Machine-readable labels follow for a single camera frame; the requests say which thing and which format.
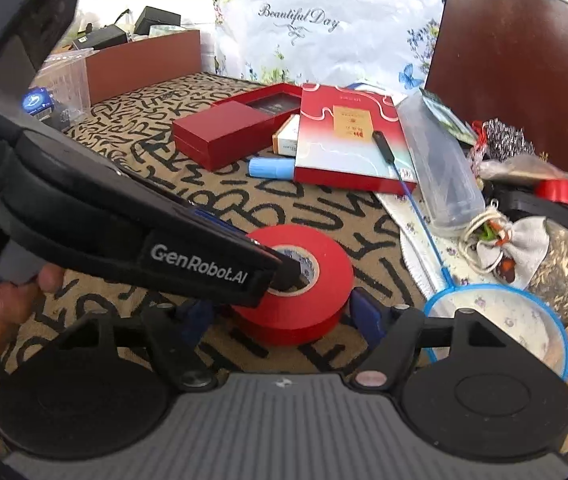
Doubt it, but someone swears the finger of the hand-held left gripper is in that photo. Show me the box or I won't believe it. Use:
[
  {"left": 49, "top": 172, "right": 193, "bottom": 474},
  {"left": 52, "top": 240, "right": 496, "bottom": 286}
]
[
  {"left": 251, "top": 242, "right": 313, "bottom": 296},
  {"left": 184, "top": 202, "right": 265, "bottom": 252}
]

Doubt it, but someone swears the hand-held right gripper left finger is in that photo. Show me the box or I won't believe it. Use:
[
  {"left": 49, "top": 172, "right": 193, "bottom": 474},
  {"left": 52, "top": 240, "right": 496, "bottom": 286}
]
[{"left": 59, "top": 300, "right": 217, "bottom": 392}]

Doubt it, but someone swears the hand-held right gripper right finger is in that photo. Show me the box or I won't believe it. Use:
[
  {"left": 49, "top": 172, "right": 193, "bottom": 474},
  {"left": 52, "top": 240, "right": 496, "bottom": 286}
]
[{"left": 349, "top": 287, "right": 509, "bottom": 393}]

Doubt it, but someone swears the large red tape roll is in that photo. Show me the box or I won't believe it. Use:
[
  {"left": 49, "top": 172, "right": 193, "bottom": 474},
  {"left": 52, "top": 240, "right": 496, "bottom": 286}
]
[{"left": 229, "top": 225, "right": 355, "bottom": 347}]

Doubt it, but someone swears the red teal gift box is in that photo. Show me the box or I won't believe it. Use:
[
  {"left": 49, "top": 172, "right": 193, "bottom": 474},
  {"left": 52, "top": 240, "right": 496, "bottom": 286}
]
[{"left": 293, "top": 83, "right": 419, "bottom": 196}]

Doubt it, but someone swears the blue fish net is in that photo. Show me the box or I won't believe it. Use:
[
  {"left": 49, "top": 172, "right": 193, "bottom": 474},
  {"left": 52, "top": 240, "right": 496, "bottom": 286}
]
[{"left": 371, "top": 130, "right": 568, "bottom": 381}]

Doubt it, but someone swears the letter printed tablecloth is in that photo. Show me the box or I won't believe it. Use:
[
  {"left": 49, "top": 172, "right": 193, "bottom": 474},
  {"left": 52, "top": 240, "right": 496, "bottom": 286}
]
[{"left": 0, "top": 71, "right": 568, "bottom": 466}]

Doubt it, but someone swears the closed red box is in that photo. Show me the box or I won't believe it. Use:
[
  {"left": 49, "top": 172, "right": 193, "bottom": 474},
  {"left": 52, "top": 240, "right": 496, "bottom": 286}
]
[{"left": 171, "top": 101, "right": 289, "bottom": 171}]

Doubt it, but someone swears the white floral cloth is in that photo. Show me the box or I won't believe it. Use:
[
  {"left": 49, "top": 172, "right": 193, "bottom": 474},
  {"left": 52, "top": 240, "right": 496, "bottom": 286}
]
[{"left": 376, "top": 190, "right": 567, "bottom": 376}]

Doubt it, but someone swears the small white orange box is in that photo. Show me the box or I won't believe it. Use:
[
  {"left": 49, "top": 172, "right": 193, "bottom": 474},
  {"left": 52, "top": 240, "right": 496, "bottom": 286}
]
[{"left": 271, "top": 114, "right": 302, "bottom": 157}]

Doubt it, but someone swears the open red box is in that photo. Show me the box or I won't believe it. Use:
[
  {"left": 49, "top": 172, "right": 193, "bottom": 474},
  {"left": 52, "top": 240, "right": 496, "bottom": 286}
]
[{"left": 211, "top": 85, "right": 305, "bottom": 117}]

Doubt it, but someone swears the clear plastic container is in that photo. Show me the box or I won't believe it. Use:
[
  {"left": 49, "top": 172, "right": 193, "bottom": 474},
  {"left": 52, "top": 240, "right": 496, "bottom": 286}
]
[{"left": 34, "top": 50, "right": 92, "bottom": 118}]

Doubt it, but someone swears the brown cardboard box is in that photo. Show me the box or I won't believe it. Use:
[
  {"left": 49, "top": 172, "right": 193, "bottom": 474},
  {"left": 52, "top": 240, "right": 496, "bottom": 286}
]
[{"left": 86, "top": 29, "right": 202, "bottom": 106}]

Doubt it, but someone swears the clear plastic case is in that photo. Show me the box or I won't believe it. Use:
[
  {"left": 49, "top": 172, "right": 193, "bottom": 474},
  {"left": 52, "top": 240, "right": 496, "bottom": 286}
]
[{"left": 396, "top": 89, "right": 487, "bottom": 238}]

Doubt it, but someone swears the black box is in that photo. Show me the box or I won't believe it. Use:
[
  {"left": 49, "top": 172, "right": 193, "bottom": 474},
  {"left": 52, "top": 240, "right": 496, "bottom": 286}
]
[
  {"left": 134, "top": 6, "right": 183, "bottom": 37},
  {"left": 75, "top": 24, "right": 131, "bottom": 52}
]

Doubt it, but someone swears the white floral bag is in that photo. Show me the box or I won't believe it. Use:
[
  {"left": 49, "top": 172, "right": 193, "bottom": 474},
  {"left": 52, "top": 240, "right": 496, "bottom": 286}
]
[{"left": 209, "top": 0, "right": 452, "bottom": 97}]

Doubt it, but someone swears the clear plastic bag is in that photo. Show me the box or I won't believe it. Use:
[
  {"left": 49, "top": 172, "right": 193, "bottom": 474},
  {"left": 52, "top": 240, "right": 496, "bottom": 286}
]
[{"left": 478, "top": 152, "right": 568, "bottom": 186}]

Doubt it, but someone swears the green printed packet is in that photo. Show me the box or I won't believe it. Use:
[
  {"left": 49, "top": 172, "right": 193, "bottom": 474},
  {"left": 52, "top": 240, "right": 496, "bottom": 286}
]
[{"left": 421, "top": 89, "right": 479, "bottom": 146}]

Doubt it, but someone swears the silver tinsel ball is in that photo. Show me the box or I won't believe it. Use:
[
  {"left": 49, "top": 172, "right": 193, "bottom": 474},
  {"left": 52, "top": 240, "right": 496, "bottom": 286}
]
[{"left": 481, "top": 118, "right": 535, "bottom": 162}]

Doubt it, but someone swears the small red tape roll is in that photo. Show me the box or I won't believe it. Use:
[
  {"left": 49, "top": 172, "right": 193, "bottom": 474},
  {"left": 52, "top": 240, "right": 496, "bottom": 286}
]
[{"left": 534, "top": 178, "right": 568, "bottom": 209}]

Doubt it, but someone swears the dark brown wooden board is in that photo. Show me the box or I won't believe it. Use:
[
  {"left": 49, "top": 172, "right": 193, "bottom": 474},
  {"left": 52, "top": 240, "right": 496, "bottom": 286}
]
[{"left": 424, "top": 0, "right": 568, "bottom": 186}]

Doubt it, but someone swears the grey drawstring pouch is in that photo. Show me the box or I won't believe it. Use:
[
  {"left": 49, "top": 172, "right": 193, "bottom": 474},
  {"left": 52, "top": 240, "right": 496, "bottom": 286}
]
[{"left": 461, "top": 209, "right": 550, "bottom": 281}]

